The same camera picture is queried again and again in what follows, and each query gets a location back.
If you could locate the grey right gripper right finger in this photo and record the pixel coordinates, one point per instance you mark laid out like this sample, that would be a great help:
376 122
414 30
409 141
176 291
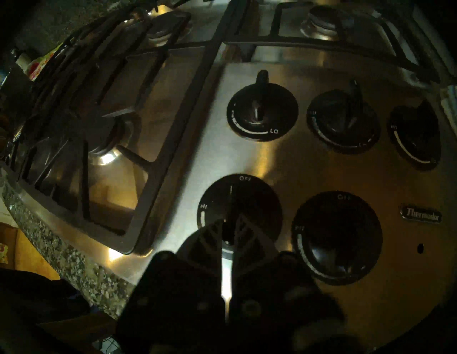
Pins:
271 303

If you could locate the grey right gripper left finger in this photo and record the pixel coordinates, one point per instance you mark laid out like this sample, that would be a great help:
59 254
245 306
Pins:
171 303

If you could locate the large black stove knob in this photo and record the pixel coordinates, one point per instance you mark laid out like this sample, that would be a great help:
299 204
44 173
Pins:
250 200
337 237

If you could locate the small black stove knob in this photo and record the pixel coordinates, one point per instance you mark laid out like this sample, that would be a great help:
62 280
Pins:
342 119
414 135
262 110

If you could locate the dark blue cloth cover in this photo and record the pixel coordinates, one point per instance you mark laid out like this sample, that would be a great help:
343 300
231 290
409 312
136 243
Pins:
43 296

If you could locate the stainless steel gas cooktop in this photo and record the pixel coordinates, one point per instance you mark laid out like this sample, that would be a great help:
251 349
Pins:
285 167

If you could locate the wooden base cabinets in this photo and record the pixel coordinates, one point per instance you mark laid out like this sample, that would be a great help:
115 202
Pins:
25 253

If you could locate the wide black cast iron grate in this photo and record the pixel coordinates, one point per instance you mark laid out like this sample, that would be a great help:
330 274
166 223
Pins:
178 135

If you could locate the narrow black cast iron grate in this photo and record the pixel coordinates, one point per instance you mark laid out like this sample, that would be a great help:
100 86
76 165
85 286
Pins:
321 44

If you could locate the striped blue yellow dish towel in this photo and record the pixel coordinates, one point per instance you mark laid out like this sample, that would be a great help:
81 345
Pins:
450 107

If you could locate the floral printed cloth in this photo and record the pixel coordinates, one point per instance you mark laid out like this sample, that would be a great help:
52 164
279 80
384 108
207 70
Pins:
39 66

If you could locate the small black capped gas burner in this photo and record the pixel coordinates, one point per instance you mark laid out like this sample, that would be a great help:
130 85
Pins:
325 21

